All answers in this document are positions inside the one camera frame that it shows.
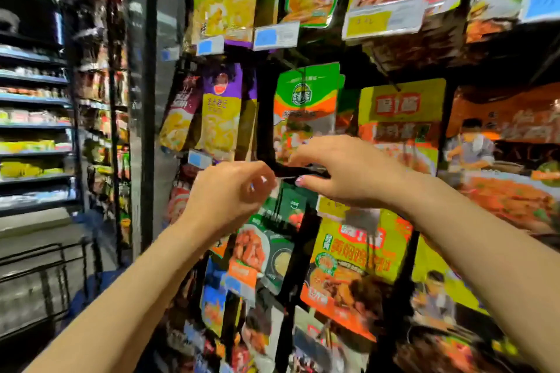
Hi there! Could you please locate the stack of dark green packets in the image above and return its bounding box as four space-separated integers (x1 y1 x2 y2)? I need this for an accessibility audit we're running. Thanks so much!
258 182 317 295

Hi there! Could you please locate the person's left forearm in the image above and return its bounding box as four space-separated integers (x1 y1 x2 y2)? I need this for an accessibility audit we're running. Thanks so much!
24 219 215 373

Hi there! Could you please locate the black wire shopping cart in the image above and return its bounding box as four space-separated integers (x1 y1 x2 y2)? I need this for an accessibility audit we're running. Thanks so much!
0 239 104 343

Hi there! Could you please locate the stack of green orange packets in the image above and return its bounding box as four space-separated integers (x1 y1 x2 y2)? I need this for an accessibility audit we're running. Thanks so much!
273 62 347 164

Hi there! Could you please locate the black display shelf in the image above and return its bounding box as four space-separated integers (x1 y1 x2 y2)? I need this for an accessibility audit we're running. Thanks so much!
144 0 560 373

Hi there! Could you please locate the stack of lime orange packets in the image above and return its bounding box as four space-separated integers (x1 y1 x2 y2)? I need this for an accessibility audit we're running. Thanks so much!
300 206 413 343

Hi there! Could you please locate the person's left hand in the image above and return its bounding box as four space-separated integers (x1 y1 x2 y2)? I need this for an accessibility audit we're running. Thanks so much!
179 160 277 240

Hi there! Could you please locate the person's right forearm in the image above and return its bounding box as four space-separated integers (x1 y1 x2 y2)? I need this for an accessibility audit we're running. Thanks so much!
393 174 560 373

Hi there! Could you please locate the person's right hand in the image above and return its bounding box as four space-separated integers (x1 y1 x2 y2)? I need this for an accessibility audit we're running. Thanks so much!
288 135 412 212

